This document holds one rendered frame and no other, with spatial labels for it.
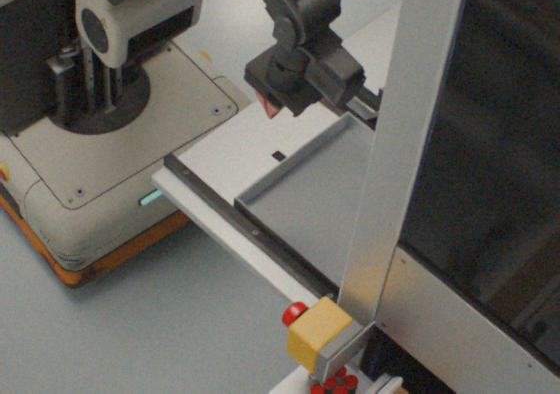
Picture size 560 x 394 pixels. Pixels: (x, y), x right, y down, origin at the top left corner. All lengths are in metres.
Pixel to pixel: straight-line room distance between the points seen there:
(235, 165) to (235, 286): 0.94
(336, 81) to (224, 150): 0.43
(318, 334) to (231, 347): 1.17
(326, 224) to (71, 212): 0.89
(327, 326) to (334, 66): 0.34
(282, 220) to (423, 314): 0.42
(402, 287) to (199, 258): 1.40
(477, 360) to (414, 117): 0.35
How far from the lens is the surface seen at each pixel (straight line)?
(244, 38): 3.19
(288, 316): 1.46
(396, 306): 1.39
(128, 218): 2.50
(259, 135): 1.80
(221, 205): 1.68
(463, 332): 1.32
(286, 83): 1.47
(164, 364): 2.55
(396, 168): 1.21
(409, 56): 1.09
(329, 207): 1.72
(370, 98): 1.85
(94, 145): 2.56
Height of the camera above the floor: 2.26
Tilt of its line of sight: 53 degrees down
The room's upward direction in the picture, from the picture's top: 7 degrees clockwise
